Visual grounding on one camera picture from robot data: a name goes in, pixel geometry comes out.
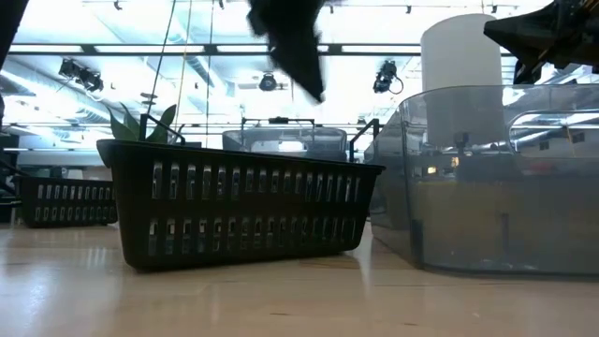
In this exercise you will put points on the white shade table lamp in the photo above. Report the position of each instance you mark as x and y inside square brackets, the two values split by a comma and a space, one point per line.
[461, 51]

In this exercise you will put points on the black slotted plastic basket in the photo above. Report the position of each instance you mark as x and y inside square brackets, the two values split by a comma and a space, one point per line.
[243, 253]
[65, 215]

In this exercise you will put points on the wooden shelf with black frame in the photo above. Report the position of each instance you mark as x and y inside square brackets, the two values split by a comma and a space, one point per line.
[142, 128]

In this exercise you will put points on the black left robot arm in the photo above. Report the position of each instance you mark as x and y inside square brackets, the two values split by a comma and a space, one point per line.
[10, 23]

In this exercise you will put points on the green plant in white pot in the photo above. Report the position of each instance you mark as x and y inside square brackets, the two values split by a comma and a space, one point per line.
[122, 131]

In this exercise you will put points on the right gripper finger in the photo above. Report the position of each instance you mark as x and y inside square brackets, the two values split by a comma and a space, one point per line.
[529, 37]
[528, 72]

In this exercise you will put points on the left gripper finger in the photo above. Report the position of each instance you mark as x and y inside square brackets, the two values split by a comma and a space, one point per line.
[304, 65]

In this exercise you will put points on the large clear grey plastic bin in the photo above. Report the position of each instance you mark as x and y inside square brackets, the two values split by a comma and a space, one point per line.
[468, 224]

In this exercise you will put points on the black overhead light bar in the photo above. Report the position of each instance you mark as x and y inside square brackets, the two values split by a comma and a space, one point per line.
[210, 48]

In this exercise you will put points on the black aluminium rail frame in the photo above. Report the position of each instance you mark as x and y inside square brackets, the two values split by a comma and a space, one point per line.
[7, 187]

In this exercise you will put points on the black ceiling spotlight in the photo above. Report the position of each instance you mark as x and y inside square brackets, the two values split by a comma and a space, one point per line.
[384, 77]
[267, 83]
[86, 78]

